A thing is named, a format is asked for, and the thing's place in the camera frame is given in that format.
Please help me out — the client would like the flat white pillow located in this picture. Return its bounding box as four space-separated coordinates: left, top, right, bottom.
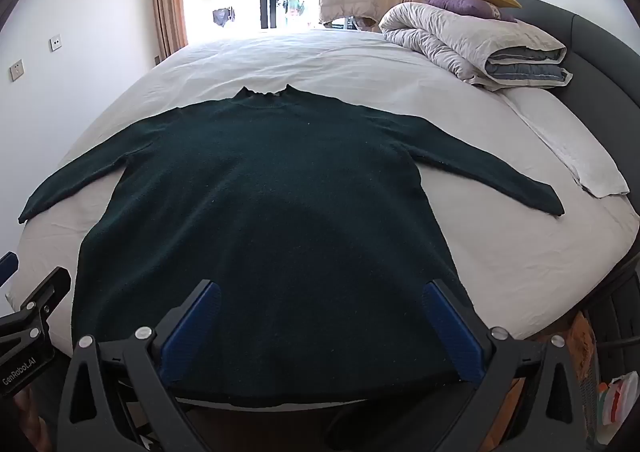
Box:
500 87 631 198

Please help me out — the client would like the dark green sweater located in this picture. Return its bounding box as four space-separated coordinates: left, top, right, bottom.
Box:
17 85 566 408

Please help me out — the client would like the bed with white sheet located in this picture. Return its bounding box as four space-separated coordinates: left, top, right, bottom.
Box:
2 0 640 415

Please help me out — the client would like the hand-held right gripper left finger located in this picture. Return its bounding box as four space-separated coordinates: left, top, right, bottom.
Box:
57 279 223 452

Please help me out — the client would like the colourful plastic bag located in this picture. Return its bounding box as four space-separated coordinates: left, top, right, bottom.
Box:
597 372 637 439

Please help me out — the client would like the purple pillow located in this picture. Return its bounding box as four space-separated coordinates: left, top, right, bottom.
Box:
422 0 518 23

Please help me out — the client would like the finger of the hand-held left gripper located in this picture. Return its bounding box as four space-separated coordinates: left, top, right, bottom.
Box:
0 266 71 348
0 252 19 289

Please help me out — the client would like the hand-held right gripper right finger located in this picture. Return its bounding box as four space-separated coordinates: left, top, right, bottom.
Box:
422 279 588 452

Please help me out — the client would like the folded white duvet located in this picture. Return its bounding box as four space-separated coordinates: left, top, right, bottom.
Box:
378 1 574 92

